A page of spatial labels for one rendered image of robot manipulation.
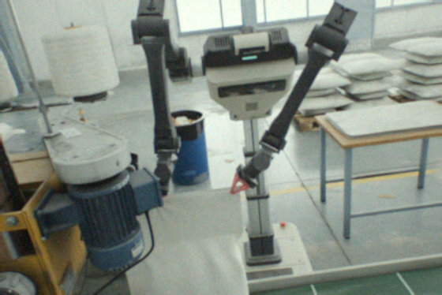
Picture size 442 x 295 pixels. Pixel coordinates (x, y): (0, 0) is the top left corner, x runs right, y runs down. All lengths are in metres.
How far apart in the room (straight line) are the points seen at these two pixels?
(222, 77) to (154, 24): 0.58
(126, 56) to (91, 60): 8.44
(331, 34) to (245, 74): 0.57
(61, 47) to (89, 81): 0.10
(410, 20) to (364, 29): 1.14
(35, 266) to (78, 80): 0.45
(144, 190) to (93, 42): 0.39
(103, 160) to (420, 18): 10.16
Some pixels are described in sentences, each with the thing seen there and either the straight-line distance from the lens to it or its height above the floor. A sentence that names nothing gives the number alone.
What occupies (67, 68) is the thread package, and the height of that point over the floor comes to 1.60.
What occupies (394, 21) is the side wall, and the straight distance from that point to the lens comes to 10.43.
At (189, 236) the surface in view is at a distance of 1.47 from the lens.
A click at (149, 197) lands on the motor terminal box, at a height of 1.26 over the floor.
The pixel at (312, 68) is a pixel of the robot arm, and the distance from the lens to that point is 1.17.
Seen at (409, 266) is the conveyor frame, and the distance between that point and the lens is 2.16.
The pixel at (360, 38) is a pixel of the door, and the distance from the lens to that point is 10.05.
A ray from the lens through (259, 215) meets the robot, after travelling 2.13.
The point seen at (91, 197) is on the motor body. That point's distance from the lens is 0.96.
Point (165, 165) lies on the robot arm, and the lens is 1.22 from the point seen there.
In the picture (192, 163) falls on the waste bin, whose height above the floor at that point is 0.24.
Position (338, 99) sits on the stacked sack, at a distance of 4.78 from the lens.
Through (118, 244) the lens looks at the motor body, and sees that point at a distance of 1.04.
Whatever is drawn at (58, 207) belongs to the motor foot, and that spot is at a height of 1.30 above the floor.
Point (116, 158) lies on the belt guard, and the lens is 0.92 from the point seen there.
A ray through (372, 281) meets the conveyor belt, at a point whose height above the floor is 0.38.
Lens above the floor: 1.74
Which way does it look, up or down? 23 degrees down
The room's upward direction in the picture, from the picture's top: 7 degrees counter-clockwise
